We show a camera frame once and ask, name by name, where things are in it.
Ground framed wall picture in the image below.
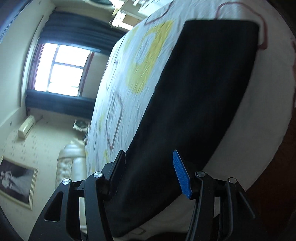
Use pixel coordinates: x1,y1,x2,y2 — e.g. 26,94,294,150
0,156,39,210

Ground bed with patterned sheet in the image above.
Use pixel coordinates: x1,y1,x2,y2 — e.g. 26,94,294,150
85,0,295,235

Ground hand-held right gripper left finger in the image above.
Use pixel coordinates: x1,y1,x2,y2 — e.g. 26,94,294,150
29,150,126,241

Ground black pants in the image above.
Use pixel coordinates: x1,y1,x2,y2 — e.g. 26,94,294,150
111,20,260,238

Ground white box fan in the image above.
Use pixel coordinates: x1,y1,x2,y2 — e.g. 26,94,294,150
73,118,90,132

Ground white dresser with oval mirror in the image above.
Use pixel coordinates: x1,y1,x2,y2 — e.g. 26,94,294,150
89,0,173,32

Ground window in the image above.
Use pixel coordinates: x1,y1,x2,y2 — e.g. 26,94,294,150
34,43,92,97

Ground beige tufted leather headboard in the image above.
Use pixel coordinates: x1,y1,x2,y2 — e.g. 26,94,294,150
55,140,88,188

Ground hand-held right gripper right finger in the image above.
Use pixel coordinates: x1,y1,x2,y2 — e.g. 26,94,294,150
173,150,262,241

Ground white air conditioner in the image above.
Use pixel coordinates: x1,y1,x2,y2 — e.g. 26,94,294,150
18,116,36,139

